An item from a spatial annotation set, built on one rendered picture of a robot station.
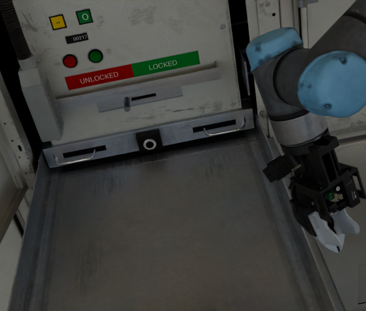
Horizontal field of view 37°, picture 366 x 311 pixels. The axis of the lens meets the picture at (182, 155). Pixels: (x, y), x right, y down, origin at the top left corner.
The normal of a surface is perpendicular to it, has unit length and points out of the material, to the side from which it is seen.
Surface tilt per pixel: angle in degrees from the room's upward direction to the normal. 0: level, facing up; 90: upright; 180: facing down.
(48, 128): 90
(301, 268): 0
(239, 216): 0
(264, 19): 90
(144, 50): 90
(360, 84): 73
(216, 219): 0
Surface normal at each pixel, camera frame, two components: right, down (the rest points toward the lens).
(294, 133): -0.28, 0.46
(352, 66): 0.30, 0.24
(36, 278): -0.17, -0.80
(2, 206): 0.98, -0.08
